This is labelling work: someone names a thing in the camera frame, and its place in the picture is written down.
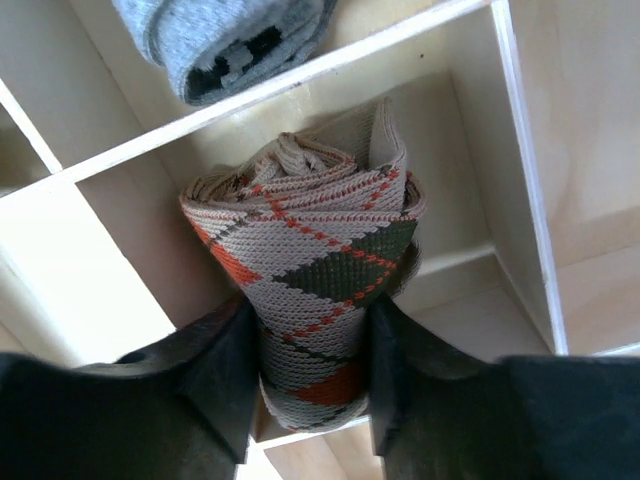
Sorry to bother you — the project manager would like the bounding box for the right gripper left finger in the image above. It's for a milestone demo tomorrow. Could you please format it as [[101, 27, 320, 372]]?
[[1, 294, 258, 479]]

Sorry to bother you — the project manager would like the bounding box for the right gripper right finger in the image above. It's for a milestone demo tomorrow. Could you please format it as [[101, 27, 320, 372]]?
[[368, 296, 639, 479]]

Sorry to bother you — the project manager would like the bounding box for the beige orange argyle sock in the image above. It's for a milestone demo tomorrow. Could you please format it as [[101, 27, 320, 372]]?
[[179, 98, 427, 432]]

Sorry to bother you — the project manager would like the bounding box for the wooden compartment tray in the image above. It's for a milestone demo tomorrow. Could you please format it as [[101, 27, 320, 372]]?
[[1, 1, 639, 472]]

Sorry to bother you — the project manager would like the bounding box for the rolled dark grey sock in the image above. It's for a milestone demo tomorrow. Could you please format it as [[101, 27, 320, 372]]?
[[113, 0, 336, 106]]

